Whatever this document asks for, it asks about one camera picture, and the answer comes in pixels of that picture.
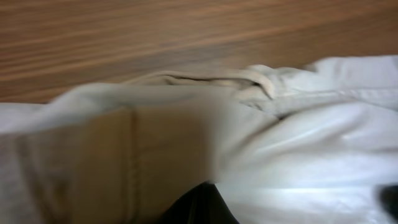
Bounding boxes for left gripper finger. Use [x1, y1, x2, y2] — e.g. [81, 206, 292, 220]
[157, 182, 239, 224]

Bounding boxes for beige khaki shorts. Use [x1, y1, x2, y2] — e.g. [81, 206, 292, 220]
[1, 55, 397, 223]

